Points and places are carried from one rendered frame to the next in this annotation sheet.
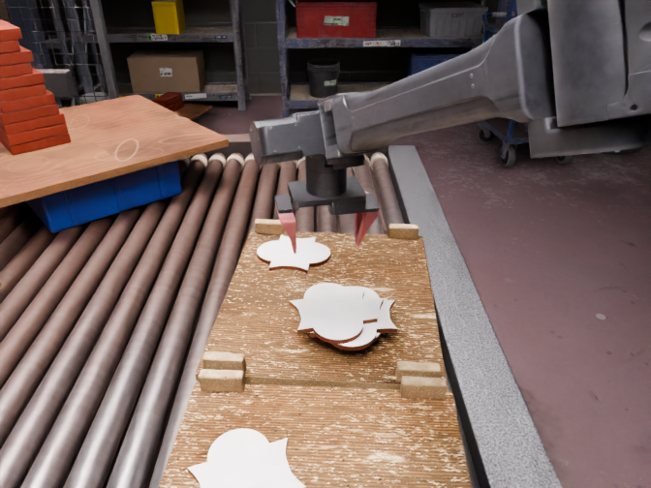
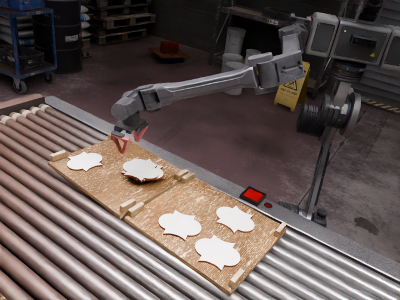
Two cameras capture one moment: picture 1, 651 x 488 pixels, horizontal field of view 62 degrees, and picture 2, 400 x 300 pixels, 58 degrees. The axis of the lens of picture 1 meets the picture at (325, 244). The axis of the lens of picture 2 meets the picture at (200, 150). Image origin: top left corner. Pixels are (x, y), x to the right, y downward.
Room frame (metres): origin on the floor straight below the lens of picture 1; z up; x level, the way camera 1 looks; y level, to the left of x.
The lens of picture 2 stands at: (-0.08, 0.83, 1.73)
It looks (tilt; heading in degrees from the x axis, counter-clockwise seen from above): 30 degrees down; 300
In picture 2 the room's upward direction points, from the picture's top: 9 degrees clockwise
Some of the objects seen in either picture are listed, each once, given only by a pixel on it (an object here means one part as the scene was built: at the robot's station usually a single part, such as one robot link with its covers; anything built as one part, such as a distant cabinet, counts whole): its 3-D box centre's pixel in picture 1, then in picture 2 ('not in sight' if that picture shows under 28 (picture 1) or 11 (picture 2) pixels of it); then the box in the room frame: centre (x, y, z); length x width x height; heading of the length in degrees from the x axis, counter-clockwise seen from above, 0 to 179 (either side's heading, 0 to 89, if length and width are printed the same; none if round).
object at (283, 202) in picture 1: (302, 223); (124, 139); (0.69, 0.03, 1.10); 0.07 x 0.07 x 0.09; 12
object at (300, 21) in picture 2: not in sight; (296, 35); (0.41, -0.62, 1.45); 0.09 x 0.08 x 0.12; 21
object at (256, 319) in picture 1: (328, 295); (119, 169); (0.74, -0.01, 0.93); 0.41 x 0.35 x 0.02; 176
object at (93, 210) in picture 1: (92, 171); not in sight; (1.18, 0.55, 0.97); 0.31 x 0.31 x 0.10; 41
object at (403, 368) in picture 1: (418, 373); (181, 175); (0.54, -0.13, 0.95); 0.06 x 0.02 x 0.03; 86
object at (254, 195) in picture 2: not in sight; (252, 196); (0.29, -0.24, 0.92); 0.06 x 0.06 x 0.01; 1
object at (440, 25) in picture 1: (450, 19); not in sight; (4.89, -1.06, 0.76); 0.50 x 0.36 x 0.24; 97
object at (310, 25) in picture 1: (335, 16); not in sight; (4.89, -0.08, 0.78); 0.66 x 0.45 x 0.28; 91
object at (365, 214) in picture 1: (349, 218); (135, 131); (0.70, -0.04, 1.10); 0.07 x 0.07 x 0.09; 12
